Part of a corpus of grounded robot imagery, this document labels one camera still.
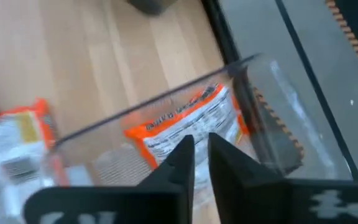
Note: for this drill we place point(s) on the dark grey plastic bin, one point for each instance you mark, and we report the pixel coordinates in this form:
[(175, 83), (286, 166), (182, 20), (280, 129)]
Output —
[(151, 6)]

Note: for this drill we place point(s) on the orange Maruchan ramen packet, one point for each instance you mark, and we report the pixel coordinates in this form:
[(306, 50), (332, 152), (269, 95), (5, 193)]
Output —
[(197, 124), (14, 146)]

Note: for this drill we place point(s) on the clear plastic bin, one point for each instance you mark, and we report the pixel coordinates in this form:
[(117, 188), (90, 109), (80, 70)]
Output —
[(113, 168)]

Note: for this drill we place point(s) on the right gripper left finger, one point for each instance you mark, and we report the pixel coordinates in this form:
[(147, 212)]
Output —
[(166, 205)]

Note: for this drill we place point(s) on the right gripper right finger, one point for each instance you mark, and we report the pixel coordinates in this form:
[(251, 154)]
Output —
[(253, 202)]

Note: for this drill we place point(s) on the black aluminium table frame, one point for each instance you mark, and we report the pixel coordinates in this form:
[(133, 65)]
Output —
[(219, 28)]

